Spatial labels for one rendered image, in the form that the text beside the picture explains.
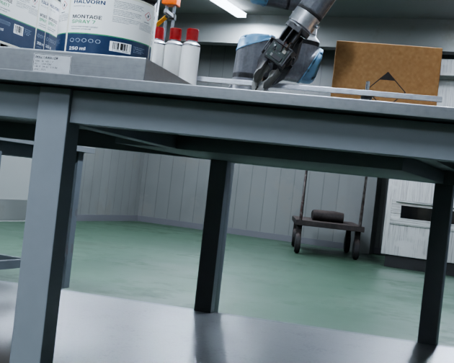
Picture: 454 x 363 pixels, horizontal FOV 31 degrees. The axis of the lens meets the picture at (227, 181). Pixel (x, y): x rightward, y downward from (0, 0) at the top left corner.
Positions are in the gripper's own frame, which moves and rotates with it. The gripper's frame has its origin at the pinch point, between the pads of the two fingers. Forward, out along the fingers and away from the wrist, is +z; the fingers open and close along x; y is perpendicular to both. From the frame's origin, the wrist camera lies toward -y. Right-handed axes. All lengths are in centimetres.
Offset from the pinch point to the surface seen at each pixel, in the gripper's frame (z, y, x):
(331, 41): -110, -773, -133
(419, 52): -35.4, -18.1, 28.0
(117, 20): 6, 63, -18
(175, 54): 5.1, 2.4, -23.9
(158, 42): 5.4, 2.2, -30.0
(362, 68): -22.9, -18.1, 17.8
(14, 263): 131, -137, -77
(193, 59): 3.4, 3.0, -18.6
